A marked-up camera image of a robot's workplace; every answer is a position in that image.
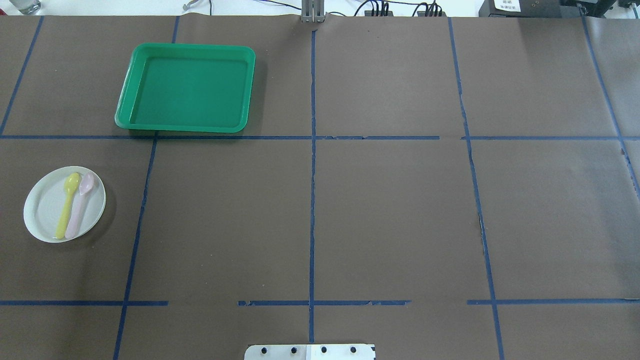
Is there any black device with label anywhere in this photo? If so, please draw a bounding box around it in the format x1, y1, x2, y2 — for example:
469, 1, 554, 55
478, 0, 581, 19

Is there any grey metal bracket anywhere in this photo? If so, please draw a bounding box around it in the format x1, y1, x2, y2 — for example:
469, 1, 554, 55
301, 0, 327, 24

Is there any clear glass cup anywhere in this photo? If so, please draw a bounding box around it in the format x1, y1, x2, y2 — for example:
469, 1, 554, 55
9, 0, 42, 15

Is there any white round plate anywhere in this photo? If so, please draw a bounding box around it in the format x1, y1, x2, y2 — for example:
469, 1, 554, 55
23, 166, 106, 243

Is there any yellow plastic spoon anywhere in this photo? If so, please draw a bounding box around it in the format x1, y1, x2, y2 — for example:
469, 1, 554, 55
54, 172, 82, 240

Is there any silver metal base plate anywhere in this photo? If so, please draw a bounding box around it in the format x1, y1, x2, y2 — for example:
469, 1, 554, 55
244, 343, 377, 360

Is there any pink plastic spoon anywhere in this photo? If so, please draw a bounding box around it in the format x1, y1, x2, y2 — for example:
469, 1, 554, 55
64, 172, 96, 240

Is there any green plastic tray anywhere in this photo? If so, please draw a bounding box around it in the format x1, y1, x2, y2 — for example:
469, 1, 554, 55
114, 43, 256, 133

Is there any black power strip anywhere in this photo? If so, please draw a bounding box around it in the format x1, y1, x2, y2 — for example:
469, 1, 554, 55
363, 7, 394, 18
415, 7, 447, 18

